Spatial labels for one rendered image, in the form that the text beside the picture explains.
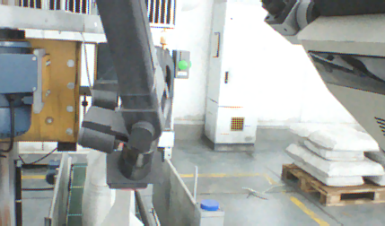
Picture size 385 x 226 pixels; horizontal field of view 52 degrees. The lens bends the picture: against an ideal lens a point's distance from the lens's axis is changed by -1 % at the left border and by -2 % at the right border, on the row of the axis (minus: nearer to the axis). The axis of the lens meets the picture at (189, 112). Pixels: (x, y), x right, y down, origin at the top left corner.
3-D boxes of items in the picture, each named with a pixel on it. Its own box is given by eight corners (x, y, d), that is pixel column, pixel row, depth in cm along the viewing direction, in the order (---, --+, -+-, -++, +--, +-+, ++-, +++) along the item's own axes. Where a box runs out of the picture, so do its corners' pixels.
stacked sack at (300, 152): (359, 164, 400) (361, 151, 398) (304, 167, 380) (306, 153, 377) (333, 152, 440) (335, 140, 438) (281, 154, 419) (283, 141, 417)
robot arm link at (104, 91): (145, 66, 89) (143, 61, 98) (93, 62, 87) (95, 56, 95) (140, 117, 92) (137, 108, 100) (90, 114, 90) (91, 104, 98)
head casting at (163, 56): (171, 131, 130) (177, 39, 124) (94, 130, 124) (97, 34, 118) (156, 114, 158) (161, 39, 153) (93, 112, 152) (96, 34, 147)
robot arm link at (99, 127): (155, 130, 57) (166, 92, 63) (77, 107, 56) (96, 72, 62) (141, 179, 64) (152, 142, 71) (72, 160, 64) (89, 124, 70)
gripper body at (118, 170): (106, 154, 74) (108, 134, 68) (159, 155, 77) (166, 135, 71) (106, 186, 71) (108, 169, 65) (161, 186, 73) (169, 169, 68)
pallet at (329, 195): (428, 199, 383) (430, 185, 381) (325, 206, 349) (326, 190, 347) (370, 172, 461) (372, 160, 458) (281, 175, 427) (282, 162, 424)
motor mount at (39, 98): (44, 114, 100) (44, 50, 97) (16, 114, 98) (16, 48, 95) (54, 97, 127) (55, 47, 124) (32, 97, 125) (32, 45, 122)
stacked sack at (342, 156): (366, 164, 360) (368, 150, 358) (324, 163, 354) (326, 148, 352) (331, 145, 425) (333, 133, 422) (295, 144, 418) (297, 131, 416)
